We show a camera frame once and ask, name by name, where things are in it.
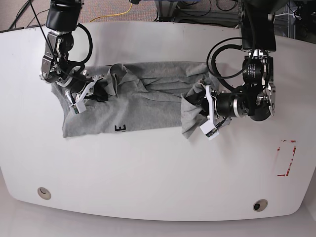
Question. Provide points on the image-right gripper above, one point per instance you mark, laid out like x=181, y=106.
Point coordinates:
x=220, y=108

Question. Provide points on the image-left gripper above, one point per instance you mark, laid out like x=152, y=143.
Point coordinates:
x=89, y=90

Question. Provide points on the grey t-shirt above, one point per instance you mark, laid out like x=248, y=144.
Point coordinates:
x=141, y=96

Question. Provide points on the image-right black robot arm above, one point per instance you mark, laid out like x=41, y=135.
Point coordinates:
x=251, y=90

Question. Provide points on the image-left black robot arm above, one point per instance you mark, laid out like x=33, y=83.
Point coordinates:
x=69, y=77

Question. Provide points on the red tape rectangle marking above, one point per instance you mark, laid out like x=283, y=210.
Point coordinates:
x=284, y=158

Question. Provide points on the left table grommet hole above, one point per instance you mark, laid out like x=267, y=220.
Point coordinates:
x=44, y=193

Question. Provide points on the table grommet hole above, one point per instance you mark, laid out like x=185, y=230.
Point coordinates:
x=44, y=193
x=260, y=205

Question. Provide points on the right table grommet hole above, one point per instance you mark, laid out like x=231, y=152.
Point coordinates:
x=260, y=205

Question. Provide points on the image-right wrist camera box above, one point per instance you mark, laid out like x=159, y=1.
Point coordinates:
x=209, y=130

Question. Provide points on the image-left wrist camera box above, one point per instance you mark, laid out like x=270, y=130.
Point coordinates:
x=78, y=108

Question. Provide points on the aluminium frame stand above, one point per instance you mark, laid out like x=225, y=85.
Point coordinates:
x=222, y=13

